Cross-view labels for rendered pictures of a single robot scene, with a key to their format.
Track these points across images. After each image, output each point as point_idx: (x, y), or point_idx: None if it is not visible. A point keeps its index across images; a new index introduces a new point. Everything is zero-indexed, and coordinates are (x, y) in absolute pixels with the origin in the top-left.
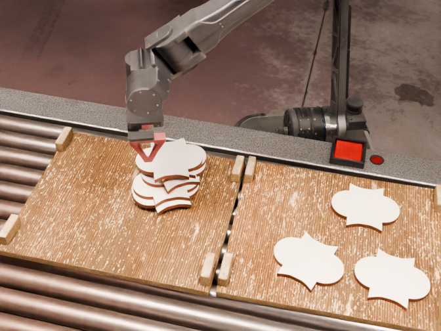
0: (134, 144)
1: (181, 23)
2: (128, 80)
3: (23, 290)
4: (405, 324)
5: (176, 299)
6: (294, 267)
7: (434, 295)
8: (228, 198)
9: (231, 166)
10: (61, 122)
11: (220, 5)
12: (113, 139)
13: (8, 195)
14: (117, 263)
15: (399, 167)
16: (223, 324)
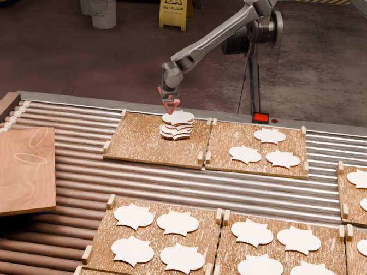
0: (166, 103)
1: (187, 50)
2: (165, 73)
3: None
4: (289, 174)
5: None
6: (238, 156)
7: (301, 165)
8: (205, 135)
9: (205, 123)
10: (118, 111)
11: (203, 42)
12: (147, 115)
13: (100, 138)
14: (159, 157)
15: (285, 124)
16: (209, 178)
